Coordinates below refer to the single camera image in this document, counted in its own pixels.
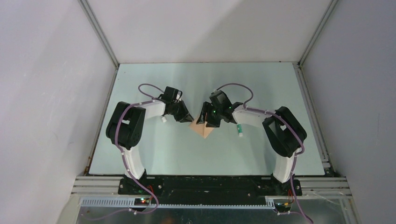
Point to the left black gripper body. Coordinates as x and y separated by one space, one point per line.
178 109

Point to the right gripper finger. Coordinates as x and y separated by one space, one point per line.
203 114
212 120

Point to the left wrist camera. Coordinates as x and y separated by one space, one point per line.
178 96

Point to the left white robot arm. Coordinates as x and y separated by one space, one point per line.
126 124

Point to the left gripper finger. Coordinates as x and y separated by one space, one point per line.
183 118
184 108

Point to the tan paper envelope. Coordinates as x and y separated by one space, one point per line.
201 129

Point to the white green glue stick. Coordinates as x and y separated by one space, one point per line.
239 129

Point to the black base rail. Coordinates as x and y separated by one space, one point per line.
208 190

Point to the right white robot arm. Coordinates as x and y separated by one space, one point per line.
285 134

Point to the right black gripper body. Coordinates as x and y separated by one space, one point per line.
214 111

